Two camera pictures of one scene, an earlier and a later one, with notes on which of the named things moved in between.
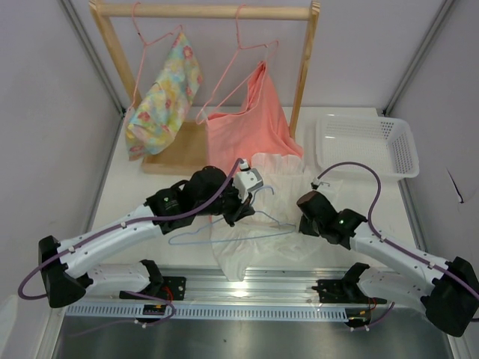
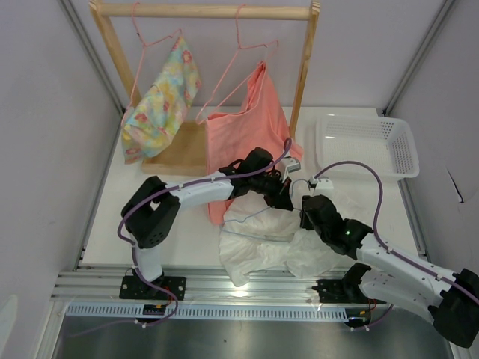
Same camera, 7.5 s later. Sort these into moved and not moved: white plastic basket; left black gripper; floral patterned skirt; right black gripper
Moved: left black gripper
Not moved: white plastic basket; floral patterned skirt; right black gripper
